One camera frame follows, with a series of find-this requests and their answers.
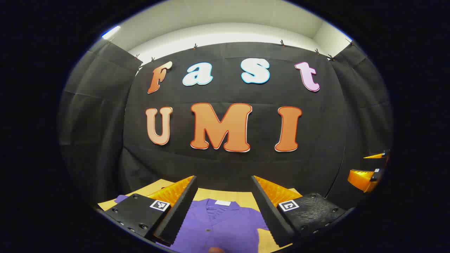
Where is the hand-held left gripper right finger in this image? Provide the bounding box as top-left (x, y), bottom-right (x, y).
top-left (251, 175), bottom-right (355, 248)

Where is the ceiling light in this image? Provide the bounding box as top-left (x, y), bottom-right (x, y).
top-left (101, 25), bottom-right (121, 39)

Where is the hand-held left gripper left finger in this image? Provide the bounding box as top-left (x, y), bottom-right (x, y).
top-left (104, 176), bottom-right (198, 247)

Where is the purple shirt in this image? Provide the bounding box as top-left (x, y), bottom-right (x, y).
top-left (114, 195), bottom-right (269, 253)

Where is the black backdrop cloth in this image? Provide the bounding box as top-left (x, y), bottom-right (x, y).
top-left (58, 38), bottom-right (393, 211)

